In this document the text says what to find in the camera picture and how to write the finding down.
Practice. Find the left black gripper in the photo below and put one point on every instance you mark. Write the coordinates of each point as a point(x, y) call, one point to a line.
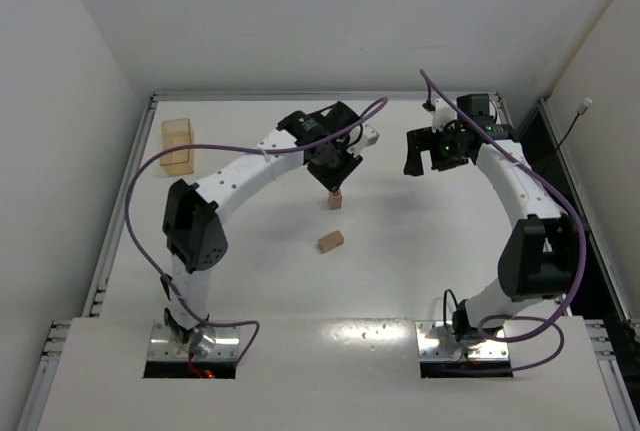
point(333, 166)

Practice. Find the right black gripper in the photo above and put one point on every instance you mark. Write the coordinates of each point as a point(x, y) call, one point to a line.
point(431, 140)

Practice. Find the wooden block letter D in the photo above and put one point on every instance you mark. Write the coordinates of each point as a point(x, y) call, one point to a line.
point(335, 198)

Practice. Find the wooden block stack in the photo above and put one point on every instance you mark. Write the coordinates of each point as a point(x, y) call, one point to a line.
point(330, 241)

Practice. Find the amber transparent plastic container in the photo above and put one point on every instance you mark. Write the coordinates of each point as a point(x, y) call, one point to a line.
point(177, 133)

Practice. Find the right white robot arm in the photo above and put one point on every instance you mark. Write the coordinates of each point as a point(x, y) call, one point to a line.
point(539, 260)

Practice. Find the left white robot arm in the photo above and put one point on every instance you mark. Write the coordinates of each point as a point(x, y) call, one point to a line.
point(196, 213)

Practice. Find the wooden cube far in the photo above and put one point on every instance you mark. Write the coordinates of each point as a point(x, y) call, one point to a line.
point(335, 205)

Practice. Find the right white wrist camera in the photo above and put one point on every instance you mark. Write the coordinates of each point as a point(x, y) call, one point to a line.
point(442, 113)

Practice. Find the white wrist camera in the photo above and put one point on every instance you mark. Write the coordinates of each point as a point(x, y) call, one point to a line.
point(368, 138)
point(442, 113)

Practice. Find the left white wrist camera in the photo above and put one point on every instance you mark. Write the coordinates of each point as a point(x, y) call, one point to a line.
point(368, 138)

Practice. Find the black wall cable white plug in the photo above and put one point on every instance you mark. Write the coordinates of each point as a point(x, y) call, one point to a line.
point(580, 111)

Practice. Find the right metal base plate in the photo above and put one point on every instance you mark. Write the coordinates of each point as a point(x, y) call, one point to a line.
point(436, 345)

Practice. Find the metal base plate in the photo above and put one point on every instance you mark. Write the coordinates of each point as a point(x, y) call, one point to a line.
point(216, 345)
point(436, 345)

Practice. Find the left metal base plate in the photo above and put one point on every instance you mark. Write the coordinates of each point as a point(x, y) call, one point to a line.
point(216, 345)

